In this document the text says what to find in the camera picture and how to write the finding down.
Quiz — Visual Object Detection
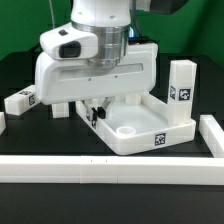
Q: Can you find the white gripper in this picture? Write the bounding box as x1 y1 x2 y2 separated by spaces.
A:
35 43 158 124

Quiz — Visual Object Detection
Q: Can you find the white desk tabletop tray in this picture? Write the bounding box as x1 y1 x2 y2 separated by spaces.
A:
76 94 196 155

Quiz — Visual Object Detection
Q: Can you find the white front fence bar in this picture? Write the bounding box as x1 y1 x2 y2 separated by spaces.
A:
0 155 224 185

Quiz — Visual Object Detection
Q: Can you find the white fence bar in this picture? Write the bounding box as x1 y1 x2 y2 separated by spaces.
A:
199 115 224 158
0 155 224 185

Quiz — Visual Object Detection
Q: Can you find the white right fence bar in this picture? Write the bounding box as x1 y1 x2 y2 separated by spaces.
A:
199 115 224 158

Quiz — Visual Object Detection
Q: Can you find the black cable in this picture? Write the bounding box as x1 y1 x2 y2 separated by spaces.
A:
128 0 158 46

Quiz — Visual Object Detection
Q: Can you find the white thin cable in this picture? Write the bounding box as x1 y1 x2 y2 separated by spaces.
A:
48 0 56 29

